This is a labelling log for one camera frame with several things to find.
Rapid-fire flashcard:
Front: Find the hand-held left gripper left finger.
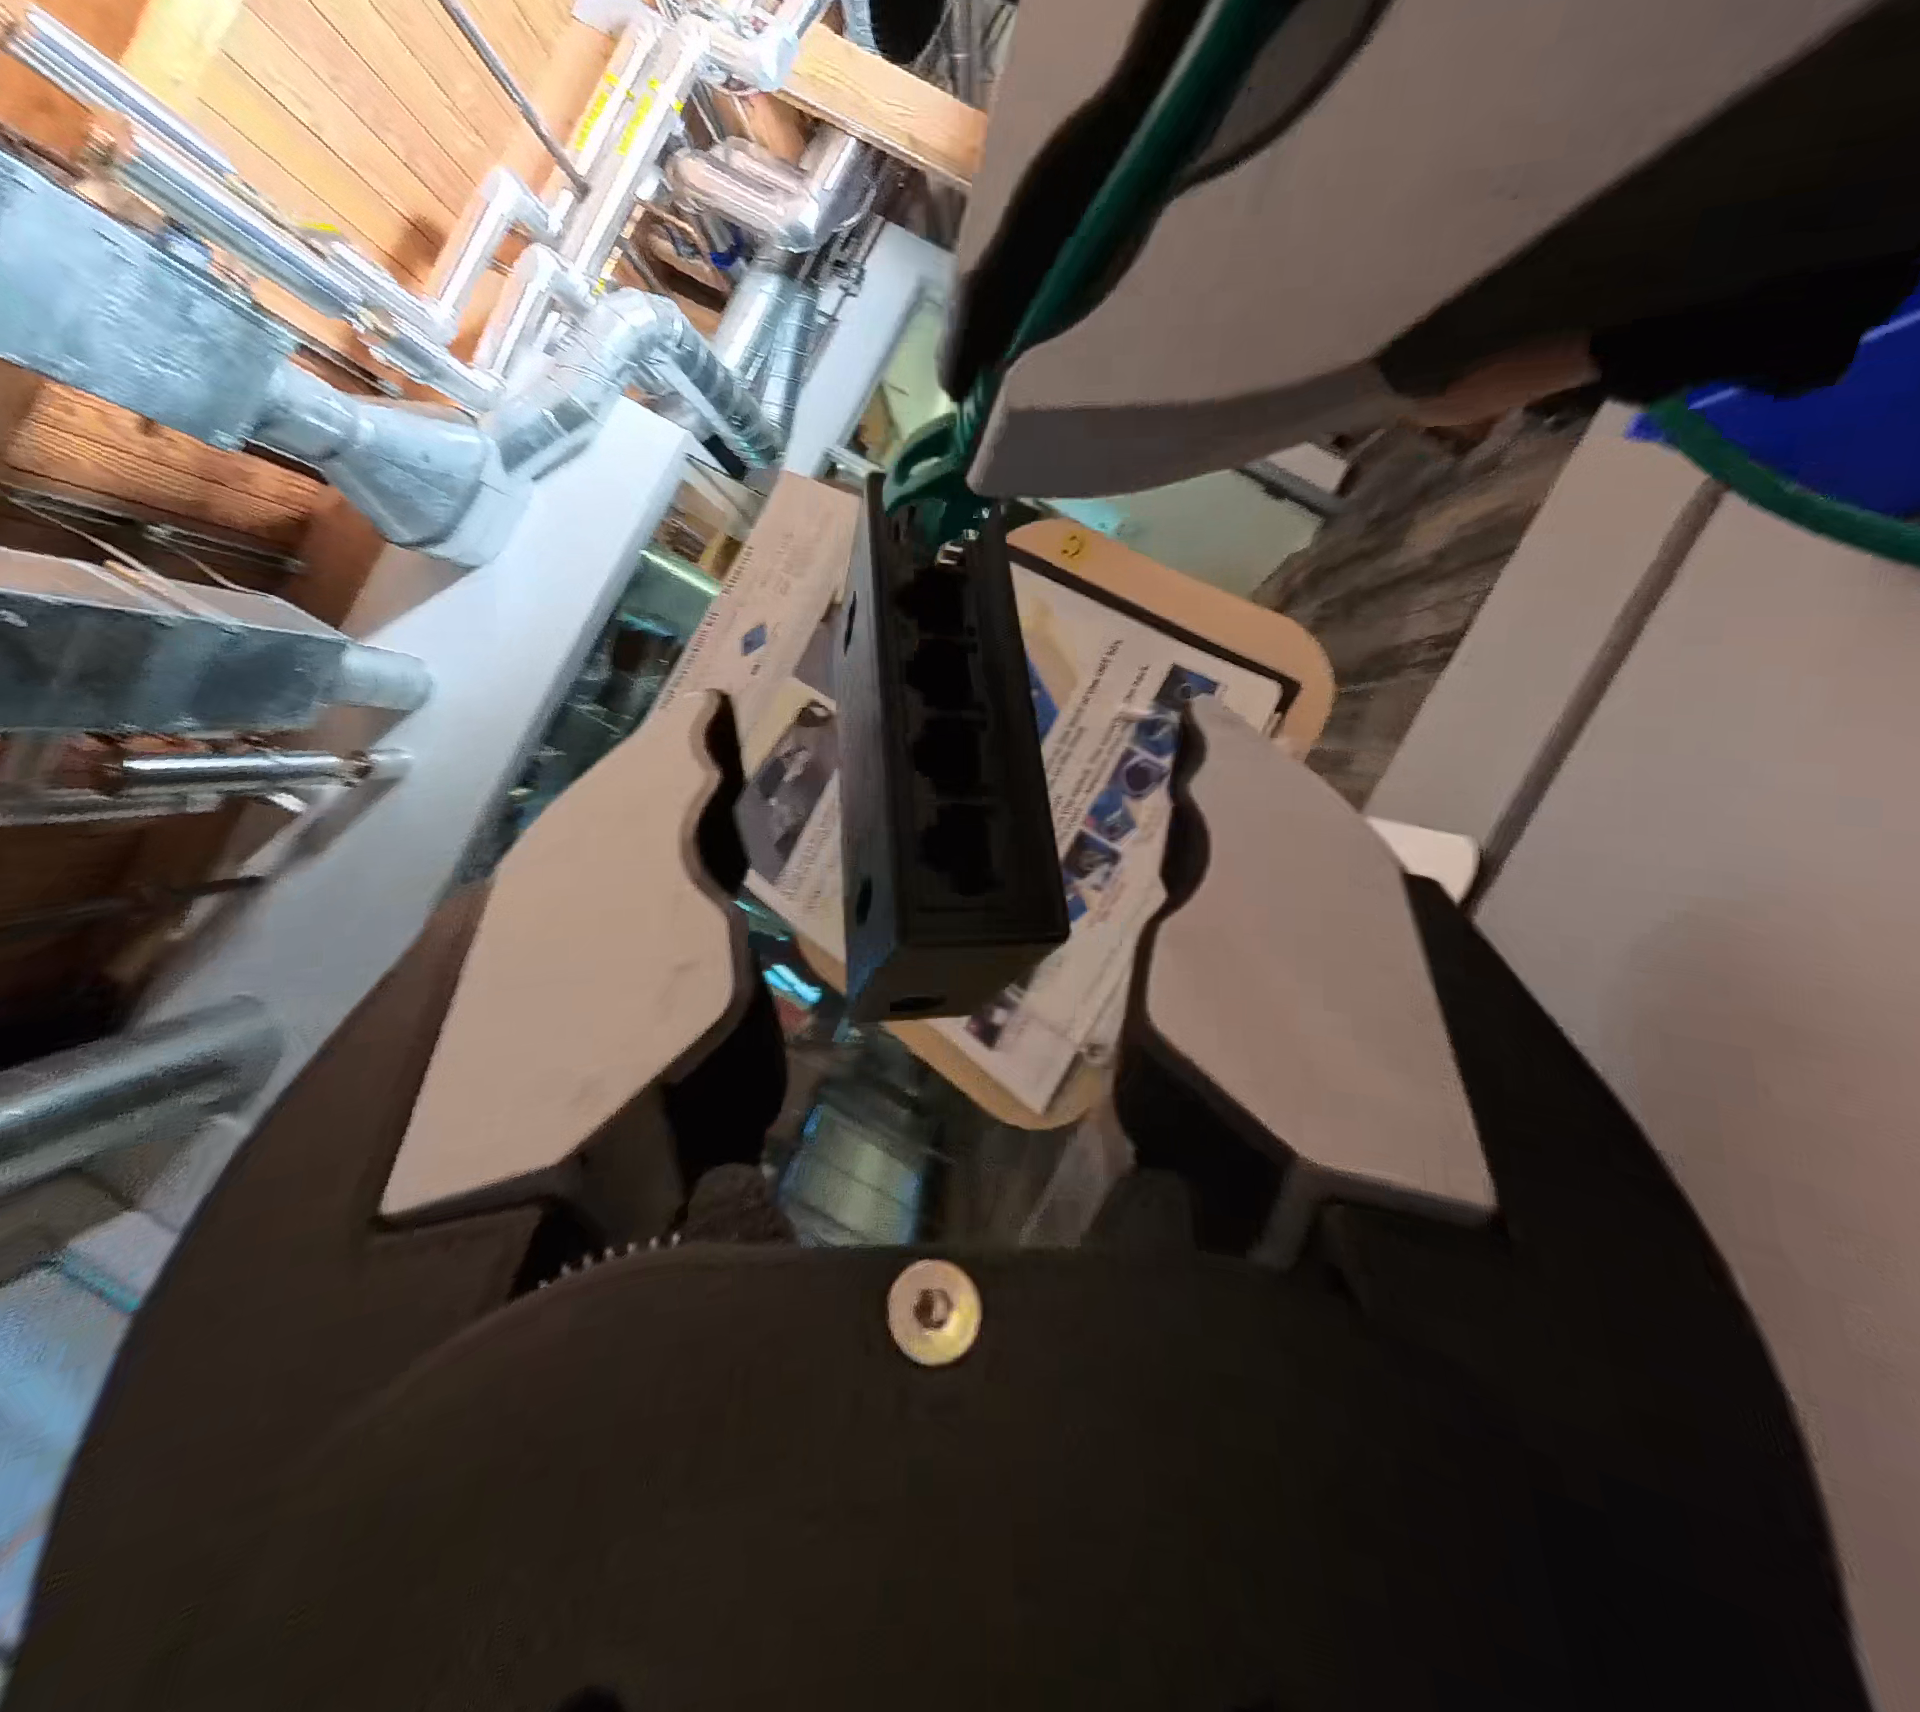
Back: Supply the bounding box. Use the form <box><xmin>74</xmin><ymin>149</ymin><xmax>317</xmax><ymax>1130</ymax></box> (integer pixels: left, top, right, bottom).
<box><xmin>381</xmin><ymin>691</ymin><xmax>754</xmax><ymax>1217</ymax></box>

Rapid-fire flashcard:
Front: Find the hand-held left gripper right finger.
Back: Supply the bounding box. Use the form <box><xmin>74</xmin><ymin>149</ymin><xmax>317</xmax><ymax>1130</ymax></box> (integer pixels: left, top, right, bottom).
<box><xmin>1112</xmin><ymin>701</ymin><xmax>1502</xmax><ymax>1229</ymax></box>

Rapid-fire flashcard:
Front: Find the blue plastic bin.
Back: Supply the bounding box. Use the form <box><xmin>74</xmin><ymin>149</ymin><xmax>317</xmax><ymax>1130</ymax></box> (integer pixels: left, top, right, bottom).
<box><xmin>1624</xmin><ymin>298</ymin><xmax>1920</xmax><ymax>516</ymax></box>

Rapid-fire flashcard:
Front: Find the black ethernet switch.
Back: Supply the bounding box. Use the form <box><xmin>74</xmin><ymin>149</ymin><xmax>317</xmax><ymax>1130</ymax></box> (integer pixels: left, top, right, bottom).
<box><xmin>829</xmin><ymin>464</ymin><xmax>1066</xmax><ymax>1032</ymax></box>

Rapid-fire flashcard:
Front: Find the green ethernet cable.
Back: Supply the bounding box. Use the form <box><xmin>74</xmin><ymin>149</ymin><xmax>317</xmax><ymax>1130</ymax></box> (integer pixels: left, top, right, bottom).
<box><xmin>882</xmin><ymin>0</ymin><xmax>1920</xmax><ymax>565</ymax></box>

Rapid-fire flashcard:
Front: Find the white stand base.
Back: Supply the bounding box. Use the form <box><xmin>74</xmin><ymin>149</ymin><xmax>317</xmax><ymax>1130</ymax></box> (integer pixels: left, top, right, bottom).
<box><xmin>1362</xmin><ymin>815</ymin><xmax>1479</xmax><ymax>908</ymax></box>

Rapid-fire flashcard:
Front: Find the wooden ceiling beam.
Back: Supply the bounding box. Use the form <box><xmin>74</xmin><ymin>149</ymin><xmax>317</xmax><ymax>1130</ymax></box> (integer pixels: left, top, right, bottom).
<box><xmin>771</xmin><ymin>29</ymin><xmax>980</xmax><ymax>189</ymax></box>

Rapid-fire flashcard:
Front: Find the printed instruction poster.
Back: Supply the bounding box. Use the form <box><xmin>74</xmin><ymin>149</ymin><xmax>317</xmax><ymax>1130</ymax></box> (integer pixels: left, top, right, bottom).
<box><xmin>660</xmin><ymin>470</ymin><xmax>1304</xmax><ymax>1115</ymax></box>

